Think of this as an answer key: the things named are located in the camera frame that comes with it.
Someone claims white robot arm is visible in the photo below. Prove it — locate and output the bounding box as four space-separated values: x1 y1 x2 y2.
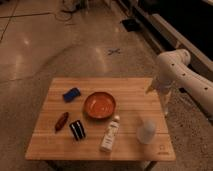
147 49 213 125

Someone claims wooden folding table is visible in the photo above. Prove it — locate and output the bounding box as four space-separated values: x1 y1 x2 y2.
25 78 176 162

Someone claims brown oblong object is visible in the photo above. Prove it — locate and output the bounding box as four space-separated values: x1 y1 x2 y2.
55 112 69 132

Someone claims white plastic bottle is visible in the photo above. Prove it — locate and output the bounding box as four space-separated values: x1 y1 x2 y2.
100 115 120 151

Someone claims blue rectangular block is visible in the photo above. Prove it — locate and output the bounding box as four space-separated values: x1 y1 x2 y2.
63 88 81 102

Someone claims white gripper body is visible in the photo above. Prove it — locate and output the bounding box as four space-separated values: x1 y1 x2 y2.
146 77 171 116

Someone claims orange ceramic bowl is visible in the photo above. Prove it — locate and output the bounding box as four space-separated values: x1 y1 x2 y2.
83 92 116 119

